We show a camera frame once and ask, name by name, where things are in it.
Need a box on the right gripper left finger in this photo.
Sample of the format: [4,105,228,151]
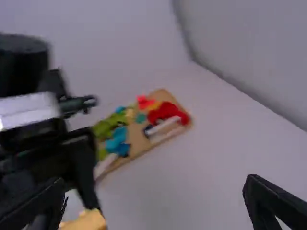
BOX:
[0,176,70,230]

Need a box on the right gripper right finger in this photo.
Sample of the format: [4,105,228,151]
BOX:
[241,173,307,230]

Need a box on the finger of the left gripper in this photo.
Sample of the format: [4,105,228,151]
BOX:
[71,164,103,213]

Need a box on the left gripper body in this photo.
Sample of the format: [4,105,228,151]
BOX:
[0,117,98,192]

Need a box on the yellow toy car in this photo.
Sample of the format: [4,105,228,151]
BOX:
[59,207,107,230]

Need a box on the light green toy brick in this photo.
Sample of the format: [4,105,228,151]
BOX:
[97,143,109,161]

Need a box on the blue toy brick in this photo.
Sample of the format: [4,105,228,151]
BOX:
[112,126,128,142]
[118,142,132,158]
[105,138,121,154]

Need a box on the tan tray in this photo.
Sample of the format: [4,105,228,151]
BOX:
[93,88,194,182]

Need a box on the teal toy brick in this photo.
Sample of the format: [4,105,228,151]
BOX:
[135,113,147,125]

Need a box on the long white toy brick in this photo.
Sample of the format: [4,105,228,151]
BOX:
[143,116,182,139]

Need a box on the red toy brick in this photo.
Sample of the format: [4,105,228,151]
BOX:
[146,104,174,126]
[163,101,191,126]

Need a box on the salmon toy brick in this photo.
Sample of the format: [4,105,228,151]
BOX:
[136,94,156,111]

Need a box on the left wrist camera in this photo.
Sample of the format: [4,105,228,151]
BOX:
[0,92,62,132]

